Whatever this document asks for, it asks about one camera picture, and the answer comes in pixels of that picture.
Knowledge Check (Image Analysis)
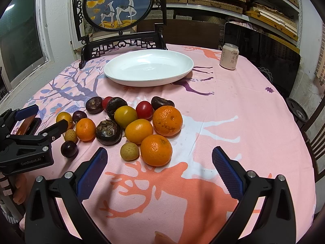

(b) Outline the dark purple plum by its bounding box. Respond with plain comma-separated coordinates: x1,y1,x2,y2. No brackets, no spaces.
61,141,79,159

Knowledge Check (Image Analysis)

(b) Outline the dark purple cherry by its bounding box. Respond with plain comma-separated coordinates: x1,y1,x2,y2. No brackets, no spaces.
72,110,87,123

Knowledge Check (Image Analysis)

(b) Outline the small orange mandarin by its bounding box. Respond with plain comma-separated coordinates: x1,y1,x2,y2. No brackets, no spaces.
76,118,96,142

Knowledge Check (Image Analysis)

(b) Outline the large dark water chestnut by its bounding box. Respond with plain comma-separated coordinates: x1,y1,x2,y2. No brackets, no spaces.
95,120,122,146

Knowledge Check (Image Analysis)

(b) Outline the small red cherry tomato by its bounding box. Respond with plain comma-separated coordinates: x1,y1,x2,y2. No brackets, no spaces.
102,96,112,110

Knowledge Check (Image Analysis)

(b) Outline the yellow round tomato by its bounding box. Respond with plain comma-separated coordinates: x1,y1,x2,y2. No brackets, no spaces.
114,106,138,129

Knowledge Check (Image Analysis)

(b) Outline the tan longan front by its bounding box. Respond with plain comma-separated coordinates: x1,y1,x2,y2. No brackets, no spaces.
120,142,140,161

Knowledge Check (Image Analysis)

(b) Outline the oval orange kumquat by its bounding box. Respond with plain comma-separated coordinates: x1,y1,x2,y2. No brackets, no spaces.
125,119,153,145

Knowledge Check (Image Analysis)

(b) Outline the large orange mandarin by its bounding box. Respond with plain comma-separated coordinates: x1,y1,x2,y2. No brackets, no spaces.
152,106,183,137

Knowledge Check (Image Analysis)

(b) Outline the person's left hand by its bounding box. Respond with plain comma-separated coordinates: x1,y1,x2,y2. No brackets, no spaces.
13,173,27,205

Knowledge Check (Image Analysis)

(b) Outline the brown leather phone case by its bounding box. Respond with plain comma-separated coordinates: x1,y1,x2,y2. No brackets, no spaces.
16,115,41,135

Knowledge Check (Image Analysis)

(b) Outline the pink deer print tablecloth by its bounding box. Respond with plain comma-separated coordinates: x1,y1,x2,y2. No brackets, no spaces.
26,45,316,243

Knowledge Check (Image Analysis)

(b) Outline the black carved wooden chair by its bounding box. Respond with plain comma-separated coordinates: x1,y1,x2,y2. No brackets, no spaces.
79,32,167,69

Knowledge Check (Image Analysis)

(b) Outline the dark wooden side chair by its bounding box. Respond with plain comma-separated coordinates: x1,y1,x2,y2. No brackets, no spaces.
301,98,324,182

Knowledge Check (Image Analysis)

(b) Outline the white oval plate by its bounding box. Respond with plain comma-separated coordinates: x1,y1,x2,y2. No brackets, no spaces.
104,49,194,87

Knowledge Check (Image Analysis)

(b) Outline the round deer painting screen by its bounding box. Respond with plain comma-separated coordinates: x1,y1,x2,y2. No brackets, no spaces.
70,0,166,45

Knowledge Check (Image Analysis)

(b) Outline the shelf with stacked boxes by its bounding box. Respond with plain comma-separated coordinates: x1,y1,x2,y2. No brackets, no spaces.
166,0,302,52

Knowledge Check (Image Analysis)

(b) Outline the window with white frame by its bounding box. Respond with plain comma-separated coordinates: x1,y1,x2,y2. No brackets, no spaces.
1,0,52,92

